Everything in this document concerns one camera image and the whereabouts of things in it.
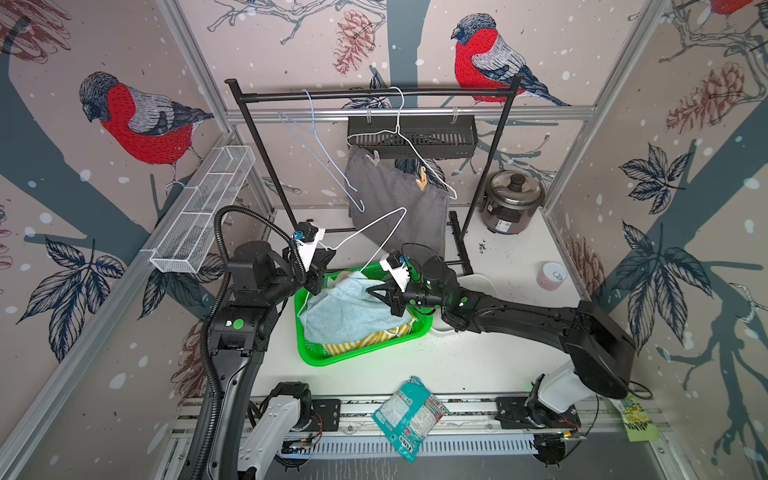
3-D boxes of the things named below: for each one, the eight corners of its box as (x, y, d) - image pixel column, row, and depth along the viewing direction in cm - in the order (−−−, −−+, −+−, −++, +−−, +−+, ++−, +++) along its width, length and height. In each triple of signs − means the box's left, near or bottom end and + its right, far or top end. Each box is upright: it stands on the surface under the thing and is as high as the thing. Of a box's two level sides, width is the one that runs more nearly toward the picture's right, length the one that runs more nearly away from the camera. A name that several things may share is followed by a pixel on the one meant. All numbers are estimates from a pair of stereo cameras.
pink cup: (539, 290, 99) (546, 281, 94) (532, 271, 103) (539, 261, 99) (562, 290, 99) (570, 281, 94) (554, 271, 103) (562, 261, 99)
